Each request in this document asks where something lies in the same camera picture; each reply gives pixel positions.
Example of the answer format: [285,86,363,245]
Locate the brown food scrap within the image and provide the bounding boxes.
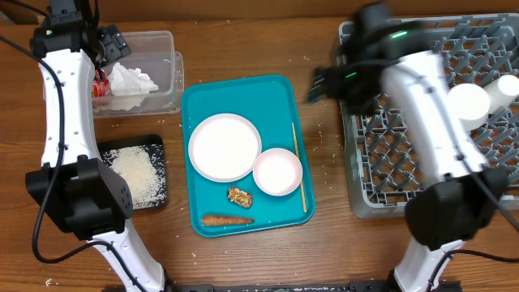
[227,187,253,209]

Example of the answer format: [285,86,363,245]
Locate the white paper cup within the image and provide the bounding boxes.
[483,75,519,114]

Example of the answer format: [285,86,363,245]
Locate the white napkin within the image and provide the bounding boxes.
[108,62,159,110]

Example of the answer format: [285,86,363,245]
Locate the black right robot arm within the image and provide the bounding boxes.
[308,2,508,291]

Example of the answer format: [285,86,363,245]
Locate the clear plastic bin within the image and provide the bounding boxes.
[92,31,184,118]

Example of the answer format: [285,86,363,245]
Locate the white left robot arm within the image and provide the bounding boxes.
[26,7,174,291]

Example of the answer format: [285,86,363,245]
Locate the pink white bowl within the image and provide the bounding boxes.
[252,148,300,196]

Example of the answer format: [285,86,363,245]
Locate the wooden chopstick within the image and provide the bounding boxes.
[291,122,307,213]

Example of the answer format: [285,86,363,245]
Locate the teal plastic tray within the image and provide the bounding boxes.
[182,75,315,238]

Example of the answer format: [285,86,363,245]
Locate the pale green bowl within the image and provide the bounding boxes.
[448,84,491,131]

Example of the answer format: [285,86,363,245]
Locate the white plate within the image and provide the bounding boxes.
[188,114,262,183]

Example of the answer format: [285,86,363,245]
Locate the orange carrot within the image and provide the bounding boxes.
[201,214,255,227]

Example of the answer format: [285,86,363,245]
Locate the black tray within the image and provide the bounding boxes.
[96,134,169,211]

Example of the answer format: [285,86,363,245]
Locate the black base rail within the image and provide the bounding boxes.
[174,279,463,292]

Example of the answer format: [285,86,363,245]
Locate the red snack wrapper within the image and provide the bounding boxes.
[92,70,110,97]

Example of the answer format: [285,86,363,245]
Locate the pile of rice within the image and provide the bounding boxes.
[103,145,167,210]

